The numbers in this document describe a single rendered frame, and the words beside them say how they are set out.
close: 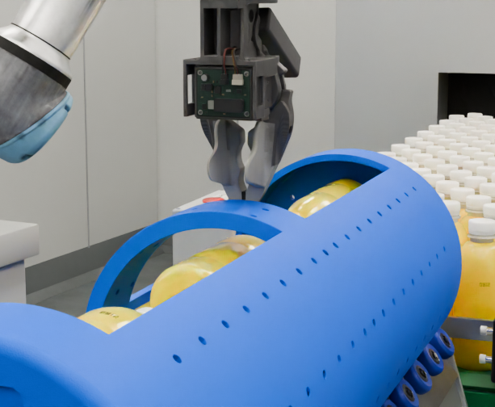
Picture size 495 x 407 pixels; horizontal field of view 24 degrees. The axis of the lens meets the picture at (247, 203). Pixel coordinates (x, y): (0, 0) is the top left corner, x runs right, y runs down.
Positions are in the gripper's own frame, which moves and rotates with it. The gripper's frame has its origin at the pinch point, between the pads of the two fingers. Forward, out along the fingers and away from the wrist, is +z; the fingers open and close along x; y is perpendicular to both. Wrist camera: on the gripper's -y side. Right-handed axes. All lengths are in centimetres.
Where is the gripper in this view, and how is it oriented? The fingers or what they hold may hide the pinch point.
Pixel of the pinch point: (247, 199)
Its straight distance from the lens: 113.5
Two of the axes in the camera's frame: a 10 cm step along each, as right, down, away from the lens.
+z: 0.0, 9.8, 1.8
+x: 9.4, 0.6, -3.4
